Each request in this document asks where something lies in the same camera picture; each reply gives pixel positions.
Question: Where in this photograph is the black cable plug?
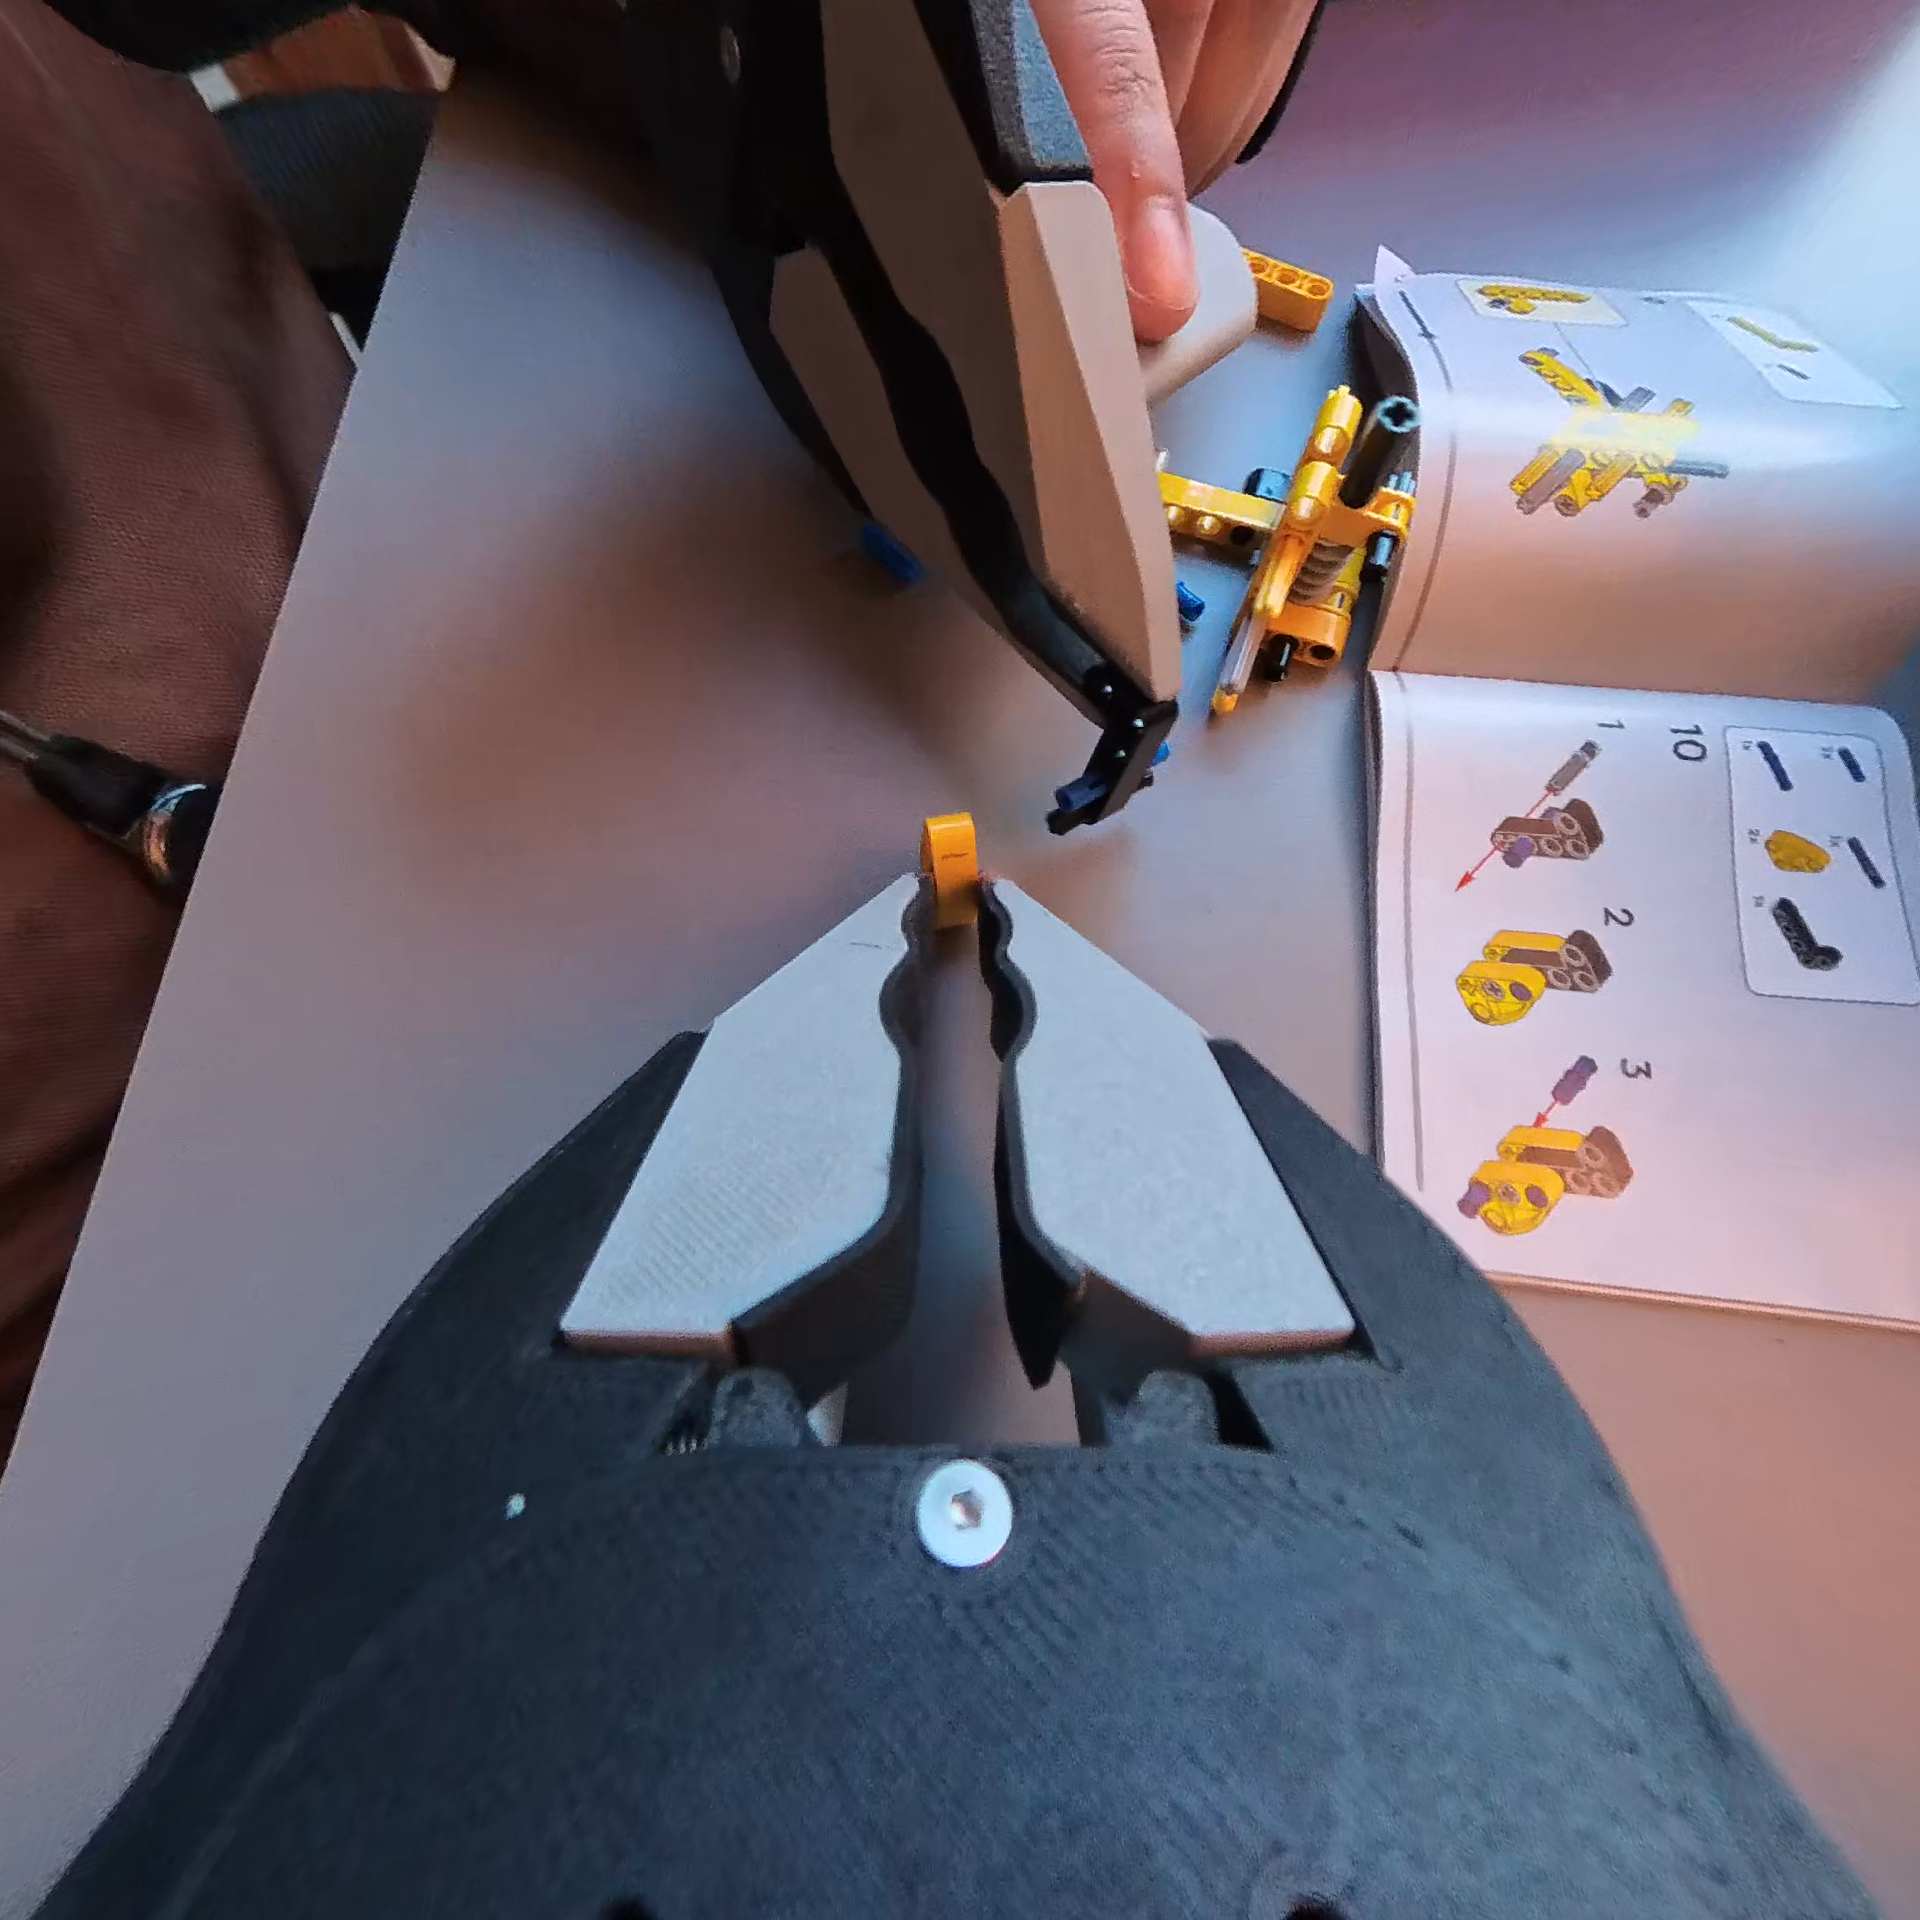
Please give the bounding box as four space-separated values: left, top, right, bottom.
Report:
0 703 227 903

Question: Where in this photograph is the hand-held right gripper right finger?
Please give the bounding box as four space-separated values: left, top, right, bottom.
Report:
976 872 1360 1445

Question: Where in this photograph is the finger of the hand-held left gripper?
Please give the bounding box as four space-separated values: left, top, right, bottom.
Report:
823 0 1191 710
765 245 1107 702

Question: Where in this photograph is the person's left hand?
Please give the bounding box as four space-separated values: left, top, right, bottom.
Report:
1027 0 1326 346

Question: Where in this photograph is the yellow triangular lego piece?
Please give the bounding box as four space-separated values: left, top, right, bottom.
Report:
918 809 984 933

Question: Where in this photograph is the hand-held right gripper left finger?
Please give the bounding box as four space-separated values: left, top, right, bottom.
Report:
558 871 941 1414

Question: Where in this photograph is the yellow straight lego beam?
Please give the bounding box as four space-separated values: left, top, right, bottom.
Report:
1237 246 1336 336

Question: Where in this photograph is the white instruction booklet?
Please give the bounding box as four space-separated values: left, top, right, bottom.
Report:
1350 240 1920 1337

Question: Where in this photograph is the black angled lego beam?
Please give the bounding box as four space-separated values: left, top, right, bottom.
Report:
1044 697 1179 839

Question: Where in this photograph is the yellow lego assembly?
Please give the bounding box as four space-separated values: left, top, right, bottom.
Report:
1155 381 1427 720

